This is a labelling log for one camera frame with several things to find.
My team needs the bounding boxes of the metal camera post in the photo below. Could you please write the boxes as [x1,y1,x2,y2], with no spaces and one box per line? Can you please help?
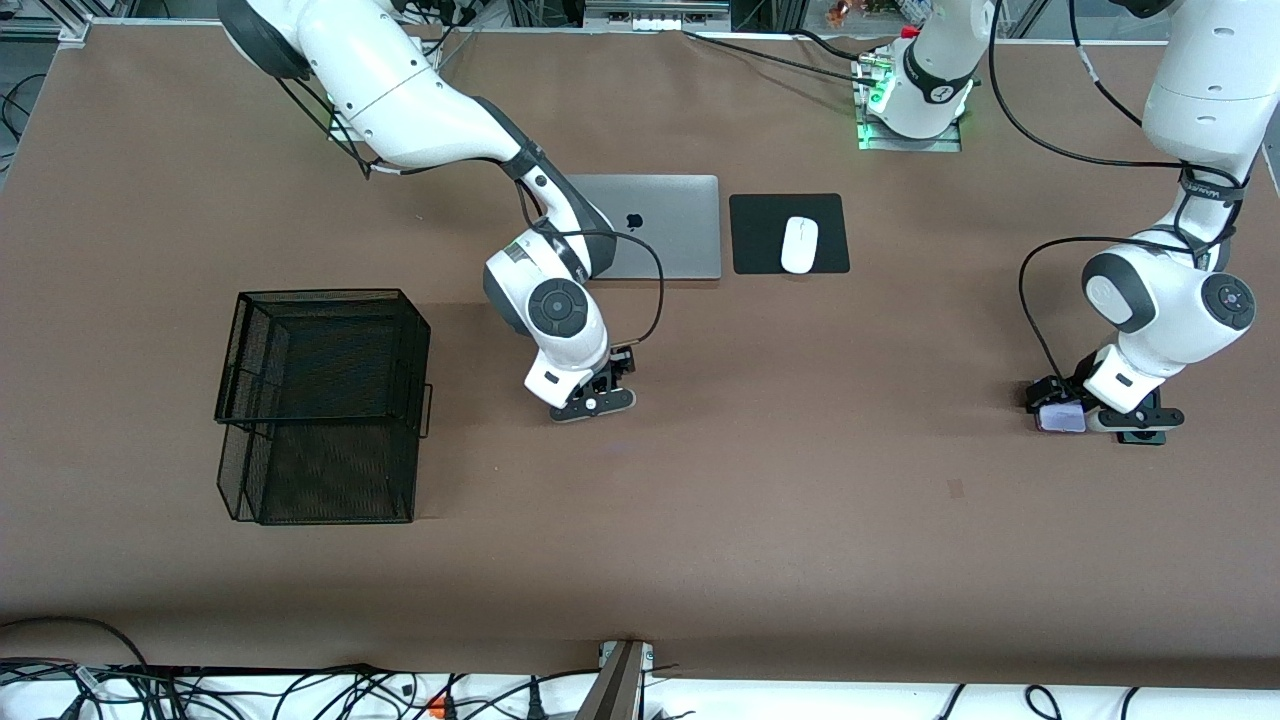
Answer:
[578,640,656,720]

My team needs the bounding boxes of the silver laptop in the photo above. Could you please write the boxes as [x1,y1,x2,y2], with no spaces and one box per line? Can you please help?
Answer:
[565,175,722,281]

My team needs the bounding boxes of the black cable on table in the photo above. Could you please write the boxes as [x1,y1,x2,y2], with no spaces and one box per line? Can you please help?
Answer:
[683,28,881,86]

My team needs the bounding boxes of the black mouse pad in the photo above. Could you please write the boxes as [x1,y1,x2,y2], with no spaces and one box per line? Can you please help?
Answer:
[729,193,851,276]

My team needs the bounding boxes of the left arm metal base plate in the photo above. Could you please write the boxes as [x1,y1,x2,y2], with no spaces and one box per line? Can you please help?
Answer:
[856,108,963,154]

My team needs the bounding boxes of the grey network switch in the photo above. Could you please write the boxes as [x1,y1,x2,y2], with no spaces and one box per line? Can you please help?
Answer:
[583,0,733,33]

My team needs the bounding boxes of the aluminium frame profile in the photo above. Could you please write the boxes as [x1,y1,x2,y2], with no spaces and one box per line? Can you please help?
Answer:
[0,15,93,43]

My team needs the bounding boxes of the white computer mouse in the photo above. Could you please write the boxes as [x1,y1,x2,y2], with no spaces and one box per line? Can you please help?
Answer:
[780,216,820,275]

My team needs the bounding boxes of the black wire mesh basket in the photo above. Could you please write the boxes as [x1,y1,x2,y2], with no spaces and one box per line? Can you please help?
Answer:
[214,289,434,439]

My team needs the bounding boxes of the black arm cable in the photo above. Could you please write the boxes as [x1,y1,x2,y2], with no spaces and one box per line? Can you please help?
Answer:
[988,0,1246,379]
[272,75,666,351]

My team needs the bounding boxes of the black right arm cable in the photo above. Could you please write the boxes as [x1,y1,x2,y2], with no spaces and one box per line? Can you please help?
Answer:
[272,75,666,351]

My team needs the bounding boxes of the black mesh tray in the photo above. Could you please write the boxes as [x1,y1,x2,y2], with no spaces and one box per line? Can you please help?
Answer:
[217,420,417,525]

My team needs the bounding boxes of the thick black cable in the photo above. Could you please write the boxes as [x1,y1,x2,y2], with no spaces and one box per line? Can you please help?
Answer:
[0,617,151,669]

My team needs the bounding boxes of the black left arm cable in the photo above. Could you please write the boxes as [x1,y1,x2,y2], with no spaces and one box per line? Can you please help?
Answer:
[988,0,1246,379]

